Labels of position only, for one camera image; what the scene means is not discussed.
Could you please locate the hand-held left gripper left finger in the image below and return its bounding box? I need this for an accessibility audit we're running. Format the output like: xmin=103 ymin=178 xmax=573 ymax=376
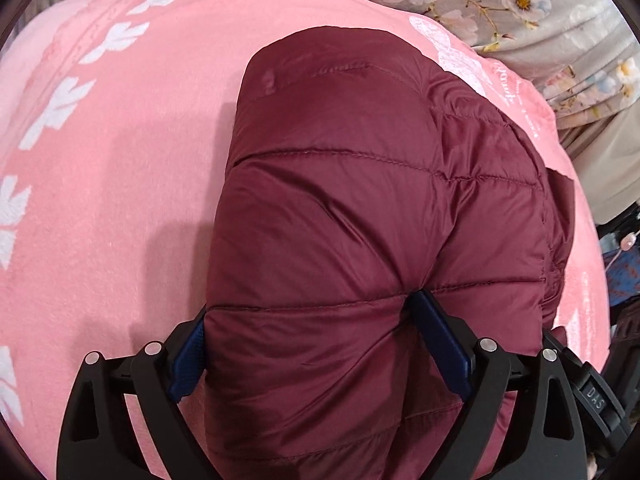
xmin=57 ymin=305 xmax=216 ymax=480

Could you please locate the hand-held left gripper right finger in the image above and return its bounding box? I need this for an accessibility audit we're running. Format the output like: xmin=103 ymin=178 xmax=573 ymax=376
xmin=410 ymin=290 xmax=586 ymax=480

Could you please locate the maroon puffer jacket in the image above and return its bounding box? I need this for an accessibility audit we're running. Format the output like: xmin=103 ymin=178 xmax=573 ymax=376
xmin=202 ymin=22 xmax=576 ymax=480

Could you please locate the blue cloth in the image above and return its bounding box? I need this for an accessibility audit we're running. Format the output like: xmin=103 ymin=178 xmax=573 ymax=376
xmin=602 ymin=250 xmax=640 ymax=306

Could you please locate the pink fleece blanket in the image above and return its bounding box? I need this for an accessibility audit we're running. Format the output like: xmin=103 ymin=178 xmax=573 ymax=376
xmin=0 ymin=0 xmax=616 ymax=480

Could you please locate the beige cloth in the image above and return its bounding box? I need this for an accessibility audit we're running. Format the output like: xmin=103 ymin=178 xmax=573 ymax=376
xmin=555 ymin=110 xmax=640 ymax=226

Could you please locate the grey floral blanket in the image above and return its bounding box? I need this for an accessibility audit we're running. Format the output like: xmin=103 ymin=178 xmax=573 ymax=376
xmin=50 ymin=0 xmax=636 ymax=131

